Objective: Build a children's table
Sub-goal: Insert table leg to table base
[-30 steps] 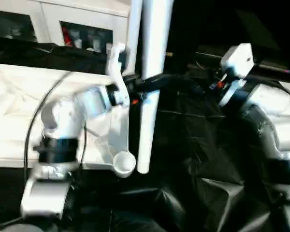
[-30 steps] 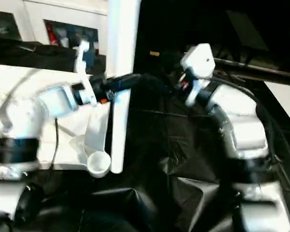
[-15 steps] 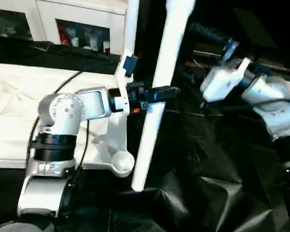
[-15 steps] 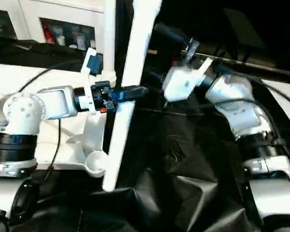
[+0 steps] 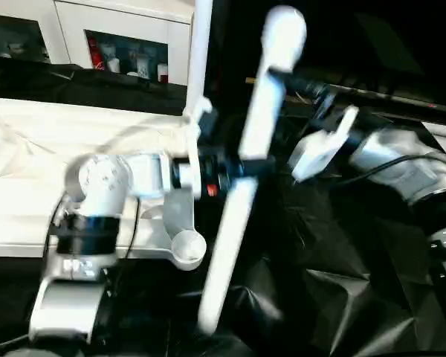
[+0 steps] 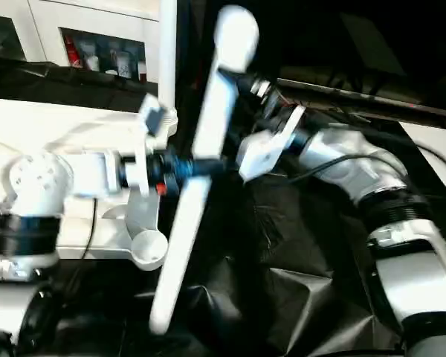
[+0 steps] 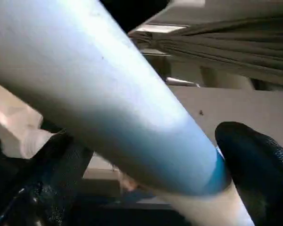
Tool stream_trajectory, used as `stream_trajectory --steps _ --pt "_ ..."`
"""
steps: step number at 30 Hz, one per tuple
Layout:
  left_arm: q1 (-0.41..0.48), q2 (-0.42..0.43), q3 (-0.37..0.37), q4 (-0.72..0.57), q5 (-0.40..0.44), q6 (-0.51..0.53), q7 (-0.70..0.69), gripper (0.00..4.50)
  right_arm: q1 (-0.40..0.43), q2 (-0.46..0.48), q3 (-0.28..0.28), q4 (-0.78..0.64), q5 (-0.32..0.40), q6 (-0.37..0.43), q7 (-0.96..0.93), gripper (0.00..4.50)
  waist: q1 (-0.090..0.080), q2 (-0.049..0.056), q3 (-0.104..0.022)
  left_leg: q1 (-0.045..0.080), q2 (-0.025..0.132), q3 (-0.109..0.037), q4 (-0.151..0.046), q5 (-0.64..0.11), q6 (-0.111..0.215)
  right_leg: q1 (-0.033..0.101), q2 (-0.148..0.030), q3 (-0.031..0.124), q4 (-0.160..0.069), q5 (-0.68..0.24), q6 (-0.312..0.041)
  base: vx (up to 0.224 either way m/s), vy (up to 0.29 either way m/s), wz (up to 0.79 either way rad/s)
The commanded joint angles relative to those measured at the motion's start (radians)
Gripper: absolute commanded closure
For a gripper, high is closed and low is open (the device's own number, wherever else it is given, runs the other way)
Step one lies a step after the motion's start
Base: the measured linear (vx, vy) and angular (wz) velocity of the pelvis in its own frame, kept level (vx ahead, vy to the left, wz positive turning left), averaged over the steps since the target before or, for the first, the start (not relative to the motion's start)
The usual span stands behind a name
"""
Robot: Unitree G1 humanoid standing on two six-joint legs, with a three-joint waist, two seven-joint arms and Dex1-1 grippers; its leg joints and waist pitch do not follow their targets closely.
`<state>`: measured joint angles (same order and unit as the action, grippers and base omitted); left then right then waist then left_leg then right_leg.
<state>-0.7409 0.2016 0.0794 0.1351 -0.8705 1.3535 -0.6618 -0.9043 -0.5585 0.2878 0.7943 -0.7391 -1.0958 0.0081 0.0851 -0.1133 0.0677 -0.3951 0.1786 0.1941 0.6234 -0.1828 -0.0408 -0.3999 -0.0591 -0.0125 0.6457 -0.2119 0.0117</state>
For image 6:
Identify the white plastic table leg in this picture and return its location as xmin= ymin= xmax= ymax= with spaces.
xmin=158 ymin=0 xmax=178 ymax=113
xmin=147 ymin=4 xmax=262 ymax=336

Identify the white table frame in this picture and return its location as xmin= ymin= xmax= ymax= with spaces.
xmin=0 ymin=95 xmax=180 ymax=271

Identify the dark metal rod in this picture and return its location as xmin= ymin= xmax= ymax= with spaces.
xmin=277 ymin=77 xmax=446 ymax=120

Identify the black work mat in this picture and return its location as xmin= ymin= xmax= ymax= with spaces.
xmin=0 ymin=55 xmax=446 ymax=357

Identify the white flat board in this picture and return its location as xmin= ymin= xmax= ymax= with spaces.
xmin=398 ymin=120 xmax=446 ymax=210

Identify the white glass-door cabinet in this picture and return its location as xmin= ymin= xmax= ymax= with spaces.
xmin=0 ymin=0 xmax=164 ymax=86

